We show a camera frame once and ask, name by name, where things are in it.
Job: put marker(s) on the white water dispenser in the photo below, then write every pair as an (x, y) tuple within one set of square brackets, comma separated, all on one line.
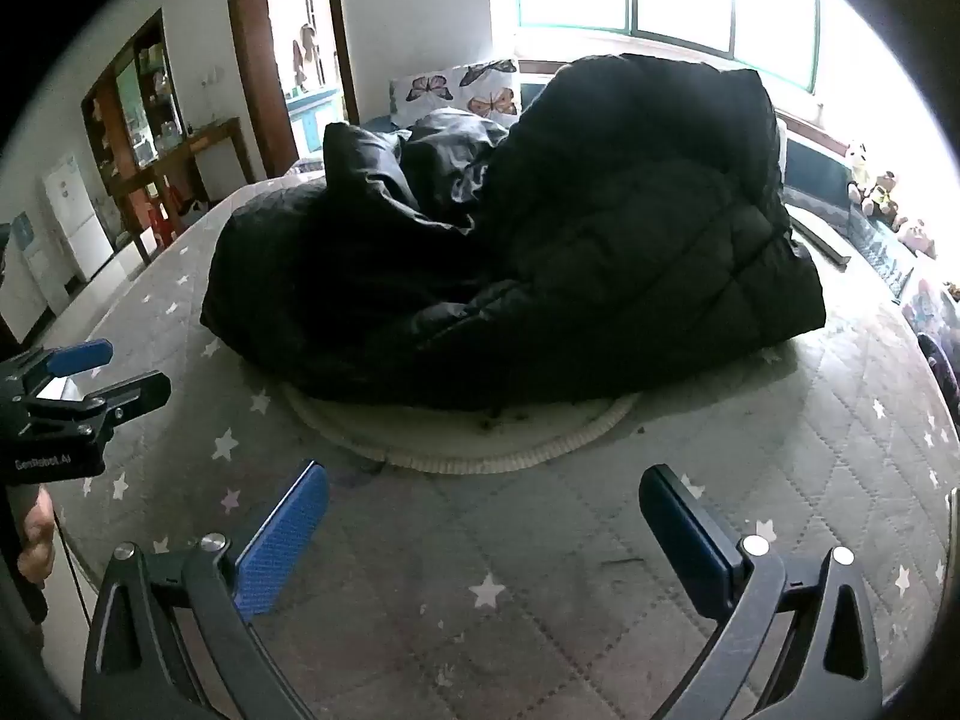
[(22, 270)]

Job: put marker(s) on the wooden side table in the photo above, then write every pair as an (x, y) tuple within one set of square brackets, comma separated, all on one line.
[(217, 131)]

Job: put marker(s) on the red stool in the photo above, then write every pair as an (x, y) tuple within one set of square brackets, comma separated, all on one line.
[(163, 221)]

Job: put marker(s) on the grey star print mattress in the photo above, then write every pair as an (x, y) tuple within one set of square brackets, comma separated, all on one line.
[(525, 540)]

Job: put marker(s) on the colourful printed bag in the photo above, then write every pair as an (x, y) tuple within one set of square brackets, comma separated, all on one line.
[(930, 307)]

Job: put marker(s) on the blue padded bed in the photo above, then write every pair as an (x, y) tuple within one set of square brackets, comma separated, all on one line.
[(825, 165)]

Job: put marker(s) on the large butterfly print pillow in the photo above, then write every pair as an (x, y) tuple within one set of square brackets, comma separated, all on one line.
[(435, 86)]

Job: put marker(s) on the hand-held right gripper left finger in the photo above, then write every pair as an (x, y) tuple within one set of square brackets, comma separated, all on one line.
[(285, 540)]

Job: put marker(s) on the pink plush toy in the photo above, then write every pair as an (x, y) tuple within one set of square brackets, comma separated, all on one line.
[(915, 236)]

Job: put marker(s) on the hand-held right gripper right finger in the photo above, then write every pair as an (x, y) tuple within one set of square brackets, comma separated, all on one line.
[(679, 532)]

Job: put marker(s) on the white plush toy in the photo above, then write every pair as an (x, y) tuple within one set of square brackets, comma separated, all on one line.
[(859, 169)]

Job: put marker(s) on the white round mat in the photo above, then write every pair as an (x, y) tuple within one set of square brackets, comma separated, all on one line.
[(450, 454)]

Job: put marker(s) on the brown wooden door frame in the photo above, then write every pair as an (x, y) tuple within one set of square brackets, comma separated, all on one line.
[(247, 52)]

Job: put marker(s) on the black puffer jacket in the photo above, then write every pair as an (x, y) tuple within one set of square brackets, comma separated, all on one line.
[(600, 240)]

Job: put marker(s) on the person's left hand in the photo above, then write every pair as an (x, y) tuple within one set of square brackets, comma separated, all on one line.
[(37, 540)]

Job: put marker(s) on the blue white kitchen cabinet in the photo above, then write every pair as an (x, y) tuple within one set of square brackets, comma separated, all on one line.
[(315, 120)]

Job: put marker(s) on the white refrigerator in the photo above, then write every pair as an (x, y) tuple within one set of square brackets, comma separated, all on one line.
[(71, 217)]

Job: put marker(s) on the grey flat board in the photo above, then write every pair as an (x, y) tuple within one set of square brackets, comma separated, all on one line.
[(821, 238)]

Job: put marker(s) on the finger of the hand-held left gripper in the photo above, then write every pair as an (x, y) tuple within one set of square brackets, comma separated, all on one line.
[(127, 394), (79, 356)]

